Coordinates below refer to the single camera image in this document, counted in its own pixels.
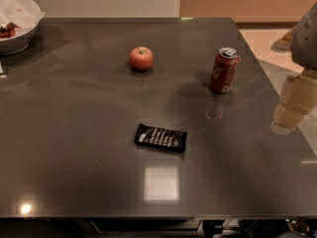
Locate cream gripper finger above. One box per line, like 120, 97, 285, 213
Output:
270, 69, 317, 135

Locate red coke can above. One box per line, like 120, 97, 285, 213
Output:
209, 47, 241, 94

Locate black rxbar chocolate wrapper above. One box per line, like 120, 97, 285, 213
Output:
135, 124, 187, 153

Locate red apple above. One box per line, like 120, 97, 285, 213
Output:
129, 47, 154, 72

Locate white napkin in bowl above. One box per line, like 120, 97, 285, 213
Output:
0, 0, 45, 29

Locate white bowl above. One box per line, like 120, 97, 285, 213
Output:
0, 0, 46, 56

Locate red strawberries in bowl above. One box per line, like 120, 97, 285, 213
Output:
0, 22, 18, 39

